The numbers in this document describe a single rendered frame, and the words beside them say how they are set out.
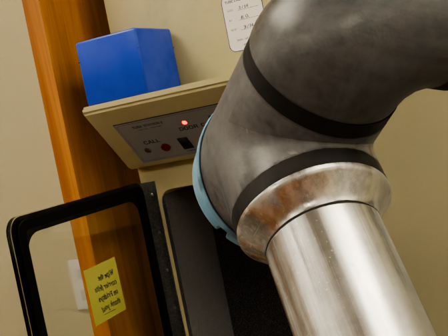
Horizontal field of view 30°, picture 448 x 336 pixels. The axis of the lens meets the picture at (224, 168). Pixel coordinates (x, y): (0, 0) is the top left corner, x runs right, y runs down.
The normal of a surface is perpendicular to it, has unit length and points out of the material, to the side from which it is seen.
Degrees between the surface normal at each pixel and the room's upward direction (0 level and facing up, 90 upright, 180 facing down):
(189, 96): 135
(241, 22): 90
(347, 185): 94
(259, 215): 106
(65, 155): 90
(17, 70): 90
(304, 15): 67
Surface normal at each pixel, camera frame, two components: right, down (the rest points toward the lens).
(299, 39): -0.49, -0.04
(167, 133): -0.16, 0.79
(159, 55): 0.89, -0.15
